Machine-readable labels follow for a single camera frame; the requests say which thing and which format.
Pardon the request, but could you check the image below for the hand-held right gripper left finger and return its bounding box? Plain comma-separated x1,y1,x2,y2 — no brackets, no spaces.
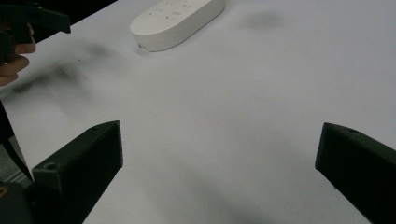
31,119,124,224

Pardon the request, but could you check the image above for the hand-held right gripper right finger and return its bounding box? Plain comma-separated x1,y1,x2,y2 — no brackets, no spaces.
314,121,396,224

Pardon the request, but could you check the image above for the white remote control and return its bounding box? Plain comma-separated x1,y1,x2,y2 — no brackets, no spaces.
129,0,226,53

